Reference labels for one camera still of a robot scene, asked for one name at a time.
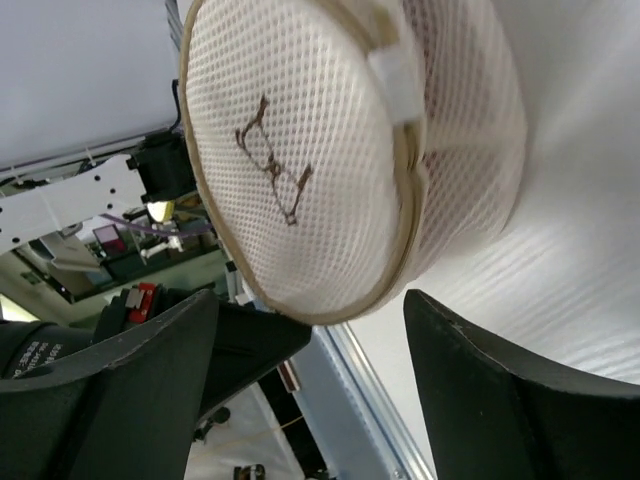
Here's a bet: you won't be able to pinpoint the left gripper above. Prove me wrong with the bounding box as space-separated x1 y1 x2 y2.
0 282 176 381

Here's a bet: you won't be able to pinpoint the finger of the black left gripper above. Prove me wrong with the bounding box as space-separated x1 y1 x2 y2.
199 303 312 418

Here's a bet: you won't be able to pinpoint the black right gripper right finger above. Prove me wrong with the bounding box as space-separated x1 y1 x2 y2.
403 290 639 480

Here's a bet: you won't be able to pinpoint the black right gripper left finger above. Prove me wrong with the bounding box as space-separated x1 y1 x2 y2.
1 291 219 479

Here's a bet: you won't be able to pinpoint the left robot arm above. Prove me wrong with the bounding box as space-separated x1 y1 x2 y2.
1 131 311 416

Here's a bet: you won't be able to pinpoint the aluminium front rail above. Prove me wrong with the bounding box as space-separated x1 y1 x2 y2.
278 324 436 479

